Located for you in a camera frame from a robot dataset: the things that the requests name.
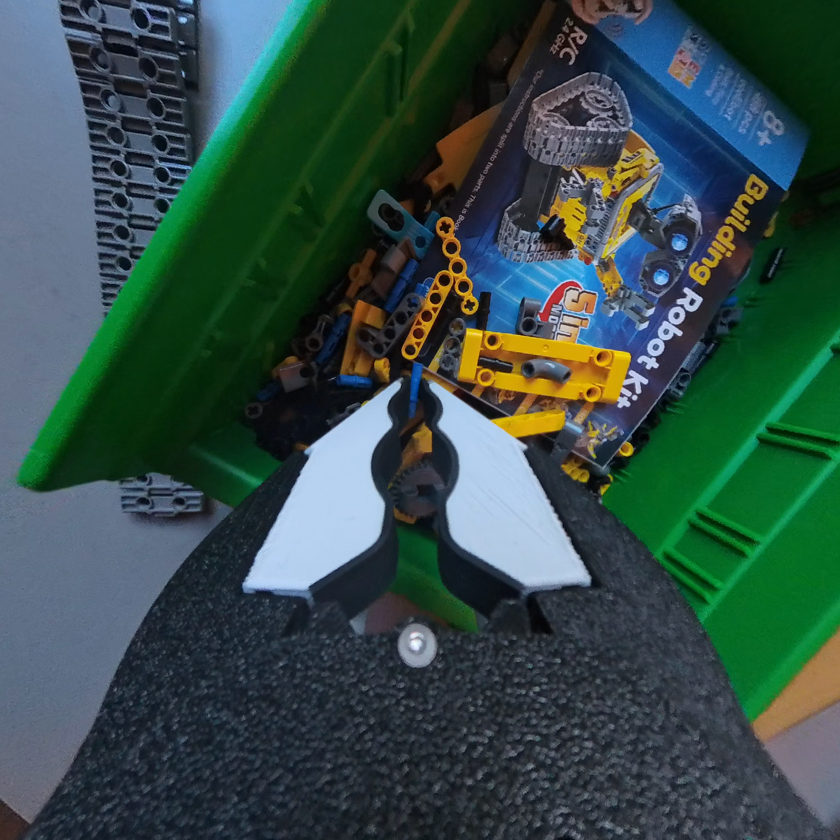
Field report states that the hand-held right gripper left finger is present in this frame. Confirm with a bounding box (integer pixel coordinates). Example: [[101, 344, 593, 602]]
[[243, 377, 417, 622]]

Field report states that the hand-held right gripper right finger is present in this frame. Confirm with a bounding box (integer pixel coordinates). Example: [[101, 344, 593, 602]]
[[419, 379, 593, 619]]

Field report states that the green plastic bin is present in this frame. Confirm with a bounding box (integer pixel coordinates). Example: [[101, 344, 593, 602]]
[[16, 0, 840, 719]]

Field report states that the pile of small building pieces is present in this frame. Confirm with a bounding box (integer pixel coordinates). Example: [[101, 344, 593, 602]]
[[244, 39, 809, 526]]

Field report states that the yellow angled perforated beam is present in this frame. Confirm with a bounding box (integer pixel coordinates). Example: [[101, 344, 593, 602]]
[[400, 217, 476, 361]]

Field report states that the grey-blue connector plate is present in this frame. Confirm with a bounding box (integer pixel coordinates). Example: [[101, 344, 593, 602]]
[[367, 190, 434, 253]]

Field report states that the grey track strip right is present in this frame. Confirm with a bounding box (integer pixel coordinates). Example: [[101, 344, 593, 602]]
[[58, 0, 204, 519]]

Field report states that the robot kit instruction booklet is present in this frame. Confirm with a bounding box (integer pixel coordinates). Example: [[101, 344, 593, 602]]
[[420, 0, 809, 460]]

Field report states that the yellow rectangular frame piece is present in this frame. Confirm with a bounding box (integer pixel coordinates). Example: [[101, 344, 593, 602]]
[[457, 328, 633, 403]]

